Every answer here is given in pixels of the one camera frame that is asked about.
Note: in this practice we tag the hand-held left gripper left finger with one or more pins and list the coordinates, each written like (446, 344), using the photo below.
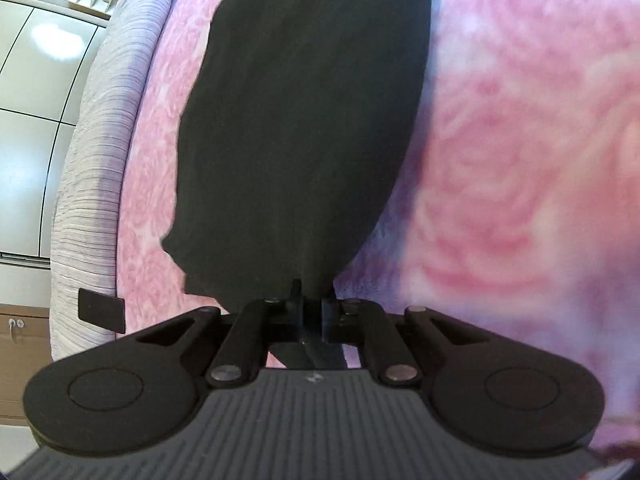
(287, 315)

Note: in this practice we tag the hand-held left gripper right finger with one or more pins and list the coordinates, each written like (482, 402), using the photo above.
(332, 320)

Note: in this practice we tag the dark long-sleeved shirt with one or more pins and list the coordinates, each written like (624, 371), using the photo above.
(300, 110)

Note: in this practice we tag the dark smartphone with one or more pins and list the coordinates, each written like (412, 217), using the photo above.
(102, 310)

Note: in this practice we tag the pale grey ribbed quilt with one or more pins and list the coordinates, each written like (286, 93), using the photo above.
(95, 160)

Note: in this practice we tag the pink floral blanket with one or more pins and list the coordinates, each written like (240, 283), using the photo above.
(525, 160)

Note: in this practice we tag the white glossy wardrobe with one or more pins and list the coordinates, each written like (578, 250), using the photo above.
(30, 110)

